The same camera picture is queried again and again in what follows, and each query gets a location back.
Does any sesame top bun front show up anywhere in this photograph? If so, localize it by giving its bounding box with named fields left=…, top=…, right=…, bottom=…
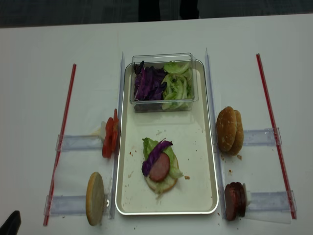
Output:
left=216, top=106, right=237, bottom=152

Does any sesame bun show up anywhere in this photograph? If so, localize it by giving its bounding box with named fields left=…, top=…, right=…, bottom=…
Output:
left=216, top=106, right=237, bottom=152
left=228, top=110, right=244, bottom=156

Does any green lettuce leaf on bun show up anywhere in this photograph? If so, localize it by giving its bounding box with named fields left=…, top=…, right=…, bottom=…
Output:
left=142, top=138, right=183, bottom=179

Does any green lettuce pile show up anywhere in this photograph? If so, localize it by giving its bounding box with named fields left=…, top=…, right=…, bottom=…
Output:
left=161, top=61, right=192, bottom=110

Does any rear tomato slice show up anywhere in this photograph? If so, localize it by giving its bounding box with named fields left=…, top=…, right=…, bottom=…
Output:
left=111, top=109, right=119, bottom=151

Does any tomato slice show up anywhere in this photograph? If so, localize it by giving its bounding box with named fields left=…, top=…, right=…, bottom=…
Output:
left=111, top=109, right=119, bottom=151
left=102, top=117, right=113, bottom=158

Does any front tomato slice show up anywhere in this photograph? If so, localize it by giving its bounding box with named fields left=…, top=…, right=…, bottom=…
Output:
left=102, top=117, right=113, bottom=158

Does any front dark meat patty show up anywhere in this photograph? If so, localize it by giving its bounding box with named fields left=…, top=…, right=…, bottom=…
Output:
left=224, top=184, right=238, bottom=221

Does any dark meat patty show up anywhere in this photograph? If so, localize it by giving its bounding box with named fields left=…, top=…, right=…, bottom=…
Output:
left=224, top=184, right=238, bottom=221
left=235, top=182, right=246, bottom=217

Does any rear dark meat patty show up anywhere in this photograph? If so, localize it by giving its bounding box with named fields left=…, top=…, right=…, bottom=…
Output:
left=235, top=182, right=246, bottom=217

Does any white stopper near patties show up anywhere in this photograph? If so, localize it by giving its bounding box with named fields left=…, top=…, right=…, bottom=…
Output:
left=243, top=183, right=251, bottom=207

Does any purple cabbage strip on bun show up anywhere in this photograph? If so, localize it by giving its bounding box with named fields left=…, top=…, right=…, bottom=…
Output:
left=141, top=139, right=173, bottom=177

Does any shredded purple cabbage pile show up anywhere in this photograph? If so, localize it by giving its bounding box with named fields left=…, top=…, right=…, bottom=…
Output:
left=133, top=61, right=167, bottom=101

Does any clear plastic salad container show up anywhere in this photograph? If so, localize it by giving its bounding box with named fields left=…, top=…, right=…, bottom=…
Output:
left=130, top=53, right=198, bottom=113

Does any pink sausage slice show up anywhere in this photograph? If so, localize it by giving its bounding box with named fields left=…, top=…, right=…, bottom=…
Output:
left=149, top=153, right=170, bottom=183

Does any white stopper near tomatoes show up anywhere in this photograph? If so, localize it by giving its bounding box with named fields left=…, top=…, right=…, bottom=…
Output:
left=99, top=121, right=107, bottom=142

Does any bottom bun on tray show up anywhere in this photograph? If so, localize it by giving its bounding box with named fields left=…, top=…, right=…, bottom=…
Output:
left=145, top=162, right=178, bottom=194

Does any cream rectangular serving tray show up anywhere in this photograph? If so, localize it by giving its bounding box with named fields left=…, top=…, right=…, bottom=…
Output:
left=115, top=61, right=219, bottom=215

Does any sesame top bun rear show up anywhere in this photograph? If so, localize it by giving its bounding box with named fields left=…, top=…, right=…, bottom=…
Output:
left=228, top=110, right=244, bottom=156

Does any upper left clear holder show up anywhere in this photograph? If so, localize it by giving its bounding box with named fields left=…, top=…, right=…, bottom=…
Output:
left=56, top=135, right=103, bottom=152

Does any clear holder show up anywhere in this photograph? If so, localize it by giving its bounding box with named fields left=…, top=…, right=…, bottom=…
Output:
left=246, top=191, right=297, bottom=212
left=56, top=135, right=103, bottom=152
left=43, top=194, right=111, bottom=217
left=243, top=128, right=282, bottom=146

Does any left red strip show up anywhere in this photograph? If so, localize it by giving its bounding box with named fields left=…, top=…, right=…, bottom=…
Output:
left=43, top=64, right=77, bottom=227

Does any red strip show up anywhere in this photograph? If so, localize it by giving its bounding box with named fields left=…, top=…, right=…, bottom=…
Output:
left=256, top=53, right=297, bottom=220
left=43, top=64, right=77, bottom=227

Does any bottom bun standing left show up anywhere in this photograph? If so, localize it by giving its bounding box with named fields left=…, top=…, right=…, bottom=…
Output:
left=86, top=172, right=105, bottom=226

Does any upper right clear holder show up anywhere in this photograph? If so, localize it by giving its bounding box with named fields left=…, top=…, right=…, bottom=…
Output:
left=243, top=128, right=282, bottom=146

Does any lower left clear holder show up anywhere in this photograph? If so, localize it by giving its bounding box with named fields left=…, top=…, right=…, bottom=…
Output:
left=43, top=194, right=111, bottom=217

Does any lower right clear holder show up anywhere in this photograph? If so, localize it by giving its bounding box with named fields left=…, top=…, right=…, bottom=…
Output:
left=246, top=191, right=297, bottom=212

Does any right red strip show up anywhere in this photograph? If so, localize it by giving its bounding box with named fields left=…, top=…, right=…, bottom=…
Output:
left=256, top=53, right=297, bottom=220

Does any black object bottom left corner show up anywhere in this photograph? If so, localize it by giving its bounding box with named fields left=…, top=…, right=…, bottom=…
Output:
left=0, top=211, right=22, bottom=235

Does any left clear long rail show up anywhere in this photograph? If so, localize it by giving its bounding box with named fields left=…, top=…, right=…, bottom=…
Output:
left=108, top=52, right=125, bottom=219

